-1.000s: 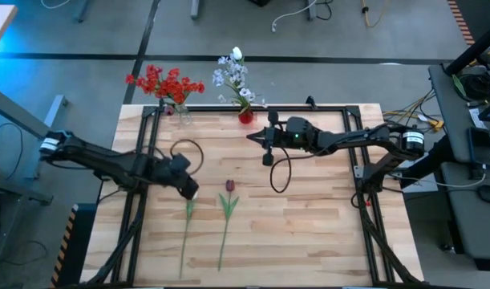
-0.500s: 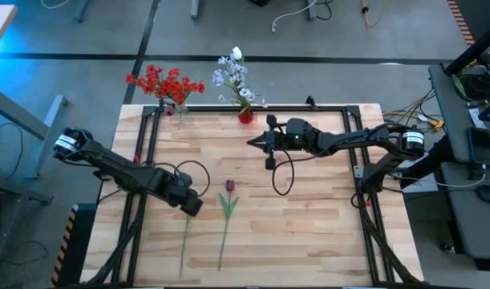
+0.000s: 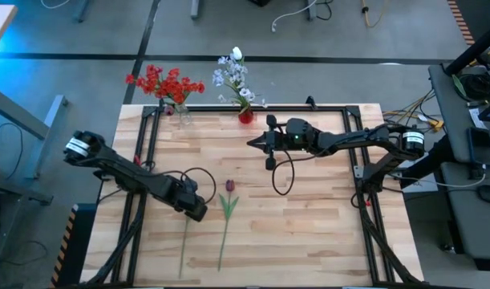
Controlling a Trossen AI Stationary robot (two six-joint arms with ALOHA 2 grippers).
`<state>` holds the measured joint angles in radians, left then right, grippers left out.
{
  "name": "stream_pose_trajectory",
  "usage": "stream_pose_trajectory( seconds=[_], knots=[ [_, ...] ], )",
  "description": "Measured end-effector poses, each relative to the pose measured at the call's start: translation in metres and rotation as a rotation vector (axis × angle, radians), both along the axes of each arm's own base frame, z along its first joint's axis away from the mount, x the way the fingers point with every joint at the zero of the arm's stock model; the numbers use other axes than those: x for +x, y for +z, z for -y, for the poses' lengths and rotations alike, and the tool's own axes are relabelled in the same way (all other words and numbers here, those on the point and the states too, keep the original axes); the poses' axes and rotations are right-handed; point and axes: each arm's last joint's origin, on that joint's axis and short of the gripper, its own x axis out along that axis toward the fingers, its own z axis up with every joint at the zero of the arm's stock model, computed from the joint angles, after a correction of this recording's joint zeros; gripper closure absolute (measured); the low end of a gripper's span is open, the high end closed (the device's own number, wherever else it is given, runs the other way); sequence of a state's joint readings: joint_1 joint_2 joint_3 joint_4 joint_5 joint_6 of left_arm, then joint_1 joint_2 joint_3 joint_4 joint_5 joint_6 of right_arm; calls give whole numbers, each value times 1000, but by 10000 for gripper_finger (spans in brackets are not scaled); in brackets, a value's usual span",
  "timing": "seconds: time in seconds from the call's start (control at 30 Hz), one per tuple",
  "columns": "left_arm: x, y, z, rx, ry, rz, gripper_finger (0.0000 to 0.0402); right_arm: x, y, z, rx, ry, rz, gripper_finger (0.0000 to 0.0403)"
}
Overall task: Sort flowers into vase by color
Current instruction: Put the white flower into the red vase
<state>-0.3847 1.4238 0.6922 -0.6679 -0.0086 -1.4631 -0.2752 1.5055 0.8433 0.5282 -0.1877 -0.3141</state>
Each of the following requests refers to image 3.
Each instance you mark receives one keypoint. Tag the black rail clamp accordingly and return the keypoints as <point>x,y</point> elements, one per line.
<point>310,102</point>

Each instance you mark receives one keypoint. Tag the black slanted bar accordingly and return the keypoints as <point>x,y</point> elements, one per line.
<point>433,160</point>

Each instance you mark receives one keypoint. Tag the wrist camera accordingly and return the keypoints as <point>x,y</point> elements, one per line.
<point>190,186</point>
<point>296,127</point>

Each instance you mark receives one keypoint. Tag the white artificial tulip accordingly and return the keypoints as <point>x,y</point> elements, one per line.
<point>237,52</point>
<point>184,245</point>

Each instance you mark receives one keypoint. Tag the black mat with striped edge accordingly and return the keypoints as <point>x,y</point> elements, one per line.
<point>481,16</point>

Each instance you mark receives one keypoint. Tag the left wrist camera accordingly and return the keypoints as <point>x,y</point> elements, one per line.
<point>190,186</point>

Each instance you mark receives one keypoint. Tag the black aluminium table frame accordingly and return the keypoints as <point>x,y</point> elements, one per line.
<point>204,108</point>

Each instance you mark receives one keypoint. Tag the grey metal base plate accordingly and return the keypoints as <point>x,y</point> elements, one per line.
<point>413,160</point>

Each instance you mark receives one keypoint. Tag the red glass vase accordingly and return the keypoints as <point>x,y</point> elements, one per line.
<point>245,117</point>

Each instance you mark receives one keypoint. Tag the black rectangular device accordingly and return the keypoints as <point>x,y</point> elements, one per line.
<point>481,146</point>

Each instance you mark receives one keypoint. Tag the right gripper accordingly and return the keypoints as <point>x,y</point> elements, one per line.
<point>284,142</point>

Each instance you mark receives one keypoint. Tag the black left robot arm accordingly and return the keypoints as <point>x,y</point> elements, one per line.
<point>120,170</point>

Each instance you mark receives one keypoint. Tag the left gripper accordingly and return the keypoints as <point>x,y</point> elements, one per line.
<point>178,196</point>

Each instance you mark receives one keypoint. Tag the clear glass vase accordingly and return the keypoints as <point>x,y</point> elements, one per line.
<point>184,117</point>

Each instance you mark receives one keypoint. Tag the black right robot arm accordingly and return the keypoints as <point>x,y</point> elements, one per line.
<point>361,138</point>

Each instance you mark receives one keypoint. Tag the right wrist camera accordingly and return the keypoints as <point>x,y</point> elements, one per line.
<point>296,127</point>

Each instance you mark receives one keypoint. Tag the green leaf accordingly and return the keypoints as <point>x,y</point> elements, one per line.
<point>459,85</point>

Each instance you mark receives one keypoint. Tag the grey metal desk frame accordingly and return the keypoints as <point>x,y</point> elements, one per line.
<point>20,116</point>

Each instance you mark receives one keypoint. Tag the large white flower bunch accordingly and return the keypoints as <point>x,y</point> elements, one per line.
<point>230,70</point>

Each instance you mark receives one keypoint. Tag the grey desk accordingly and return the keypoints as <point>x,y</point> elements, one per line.
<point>469,225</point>

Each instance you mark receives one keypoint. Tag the black vertical pole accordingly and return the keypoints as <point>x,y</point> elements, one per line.
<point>475,50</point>

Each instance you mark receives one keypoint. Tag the black panel with hazard stripe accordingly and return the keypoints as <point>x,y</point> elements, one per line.
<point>82,241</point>

